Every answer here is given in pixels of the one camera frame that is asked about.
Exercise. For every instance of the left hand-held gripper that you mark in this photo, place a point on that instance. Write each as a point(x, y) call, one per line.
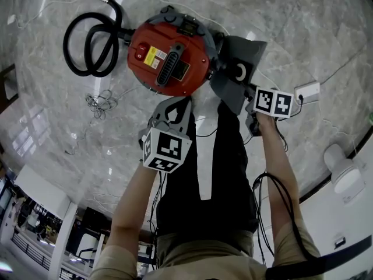
point(167, 147)

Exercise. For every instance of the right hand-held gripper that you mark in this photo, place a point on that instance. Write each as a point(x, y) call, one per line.
point(274, 102)

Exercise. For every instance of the person's left forearm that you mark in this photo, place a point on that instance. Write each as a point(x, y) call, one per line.
point(131, 203)

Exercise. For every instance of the person's right forearm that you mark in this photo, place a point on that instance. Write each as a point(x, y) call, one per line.
point(279, 162)

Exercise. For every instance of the white power strip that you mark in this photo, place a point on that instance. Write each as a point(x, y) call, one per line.
point(309, 89)

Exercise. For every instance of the red and teal vacuum cleaner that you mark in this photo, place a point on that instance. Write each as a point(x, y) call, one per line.
point(163, 54)

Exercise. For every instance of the person's black trousers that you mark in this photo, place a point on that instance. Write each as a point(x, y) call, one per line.
point(227, 171)

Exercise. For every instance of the white toilet with orange item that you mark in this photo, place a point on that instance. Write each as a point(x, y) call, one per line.
point(345, 174)

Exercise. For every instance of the person's beige shirt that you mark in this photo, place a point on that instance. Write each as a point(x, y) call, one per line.
point(204, 261)

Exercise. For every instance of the black side table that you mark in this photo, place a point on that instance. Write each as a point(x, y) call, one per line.
point(7, 86)

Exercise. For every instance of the white paper piece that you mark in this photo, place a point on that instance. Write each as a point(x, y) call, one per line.
point(11, 18)

